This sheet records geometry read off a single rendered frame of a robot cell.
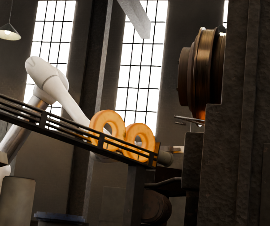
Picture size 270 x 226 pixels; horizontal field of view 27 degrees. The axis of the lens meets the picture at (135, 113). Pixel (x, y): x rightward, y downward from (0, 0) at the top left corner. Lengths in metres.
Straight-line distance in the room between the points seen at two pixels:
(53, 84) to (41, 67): 0.10
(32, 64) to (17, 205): 0.94
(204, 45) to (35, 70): 0.83
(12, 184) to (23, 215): 0.12
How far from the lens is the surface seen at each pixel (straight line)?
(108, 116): 2.02
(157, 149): 2.15
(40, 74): 2.71
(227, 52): 2.16
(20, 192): 2.02
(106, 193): 5.05
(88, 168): 9.45
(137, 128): 2.10
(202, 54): 2.45
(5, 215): 2.03
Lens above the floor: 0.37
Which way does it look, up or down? 12 degrees up
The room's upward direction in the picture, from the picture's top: 6 degrees clockwise
